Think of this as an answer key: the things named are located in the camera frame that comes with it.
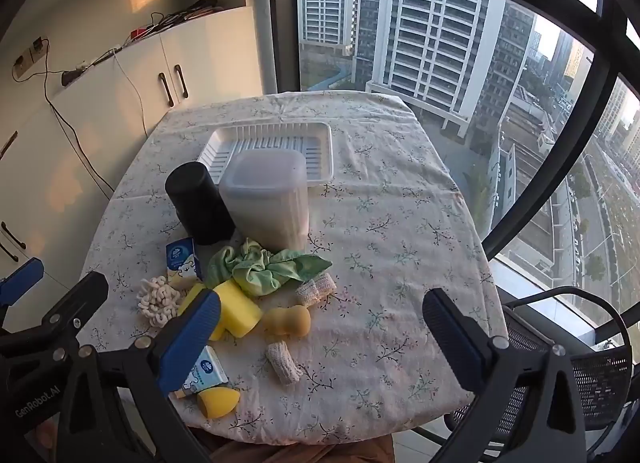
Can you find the white plastic tray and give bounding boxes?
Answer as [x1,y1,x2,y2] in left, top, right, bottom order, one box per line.
[196,121,334,188]

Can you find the bundle of cables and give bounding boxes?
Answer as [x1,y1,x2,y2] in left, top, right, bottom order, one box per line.
[145,0,221,36]

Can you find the small yellow sponge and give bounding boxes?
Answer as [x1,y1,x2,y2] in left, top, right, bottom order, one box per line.
[177,282,226,342]

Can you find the black window frame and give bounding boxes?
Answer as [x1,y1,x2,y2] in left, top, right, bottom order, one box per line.
[255,0,640,344]

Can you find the translucent plastic lidded container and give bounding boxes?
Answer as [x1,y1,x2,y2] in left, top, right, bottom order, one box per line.
[218,149,311,250]

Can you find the green fabric scrunchie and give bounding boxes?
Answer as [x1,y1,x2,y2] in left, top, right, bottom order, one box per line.
[206,239,333,299]

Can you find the white cable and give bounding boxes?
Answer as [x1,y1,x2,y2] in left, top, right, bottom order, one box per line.
[112,48,149,140]

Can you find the black cable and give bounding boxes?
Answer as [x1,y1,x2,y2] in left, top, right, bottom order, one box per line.
[30,40,116,198]

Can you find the white cabinet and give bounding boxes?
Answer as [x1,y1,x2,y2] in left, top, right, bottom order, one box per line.
[0,5,264,289]

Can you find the person's brown trousers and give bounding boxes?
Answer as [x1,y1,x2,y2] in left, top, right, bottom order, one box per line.
[192,430,396,463]

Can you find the floral tablecloth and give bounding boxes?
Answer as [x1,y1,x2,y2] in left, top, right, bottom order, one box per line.
[75,90,508,446]

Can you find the large yellow sponge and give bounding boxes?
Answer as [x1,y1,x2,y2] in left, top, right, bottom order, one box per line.
[212,279,264,339]

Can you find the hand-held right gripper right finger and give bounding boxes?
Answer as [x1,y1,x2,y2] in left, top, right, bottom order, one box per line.
[422,288,586,463]

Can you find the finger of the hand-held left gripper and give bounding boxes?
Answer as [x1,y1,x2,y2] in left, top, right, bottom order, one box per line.
[0,258,45,312]
[0,270,109,361]

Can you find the black cylindrical cup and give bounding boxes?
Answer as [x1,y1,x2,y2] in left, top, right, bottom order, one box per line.
[165,161,236,246]

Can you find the beige chenille cloth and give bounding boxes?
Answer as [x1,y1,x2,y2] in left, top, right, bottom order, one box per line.
[136,275,183,328]

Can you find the black mesh office chair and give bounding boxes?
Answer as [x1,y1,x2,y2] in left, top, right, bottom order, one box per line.
[442,287,633,463]

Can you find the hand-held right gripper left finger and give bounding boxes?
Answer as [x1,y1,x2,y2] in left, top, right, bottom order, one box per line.
[55,288,222,463]

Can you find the city buildings outside window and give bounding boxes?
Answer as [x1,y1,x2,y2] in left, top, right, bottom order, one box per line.
[297,0,640,294]

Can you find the yellow teardrop makeup sponge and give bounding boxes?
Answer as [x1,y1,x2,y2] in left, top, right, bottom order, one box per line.
[196,388,242,419]

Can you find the blue white tissue packet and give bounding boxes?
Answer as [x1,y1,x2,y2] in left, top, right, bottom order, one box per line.
[174,345,230,400]
[166,237,204,286]

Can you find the yellow gourd-shaped makeup sponge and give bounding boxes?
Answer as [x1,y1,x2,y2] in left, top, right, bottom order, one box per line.
[263,304,312,336]

